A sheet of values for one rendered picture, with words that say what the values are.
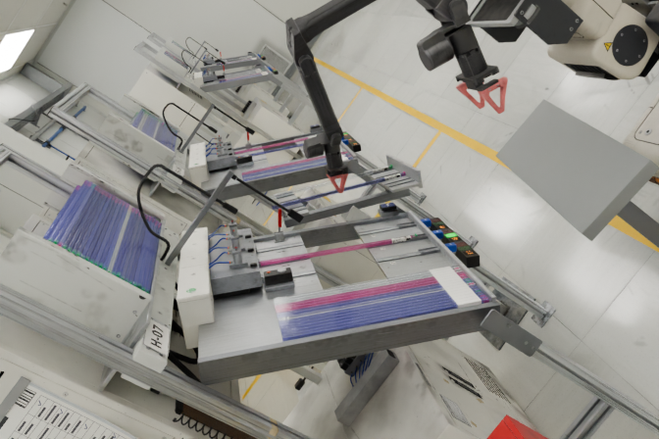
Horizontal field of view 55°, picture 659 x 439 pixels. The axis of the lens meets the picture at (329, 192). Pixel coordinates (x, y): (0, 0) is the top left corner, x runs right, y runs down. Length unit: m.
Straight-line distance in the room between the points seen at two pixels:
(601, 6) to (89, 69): 8.31
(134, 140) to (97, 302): 1.45
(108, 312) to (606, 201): 1.22
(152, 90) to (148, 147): 3.46
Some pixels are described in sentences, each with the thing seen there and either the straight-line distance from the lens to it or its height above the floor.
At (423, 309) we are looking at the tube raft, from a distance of 1.57.
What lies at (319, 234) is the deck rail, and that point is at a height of 0.94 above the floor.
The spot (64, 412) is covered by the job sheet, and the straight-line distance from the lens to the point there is 1.56.
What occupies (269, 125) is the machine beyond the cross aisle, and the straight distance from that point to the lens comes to 6.41.
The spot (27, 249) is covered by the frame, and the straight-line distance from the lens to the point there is 1.51.
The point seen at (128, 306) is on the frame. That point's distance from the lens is 1.54.
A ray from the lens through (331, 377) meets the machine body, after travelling 2.28.
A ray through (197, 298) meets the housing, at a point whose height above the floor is 1.28.
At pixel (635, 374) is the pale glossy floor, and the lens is 2.24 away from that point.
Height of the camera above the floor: 1.66
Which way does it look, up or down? 19 degrees down
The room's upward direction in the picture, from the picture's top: 57 degrees counter-clockwise
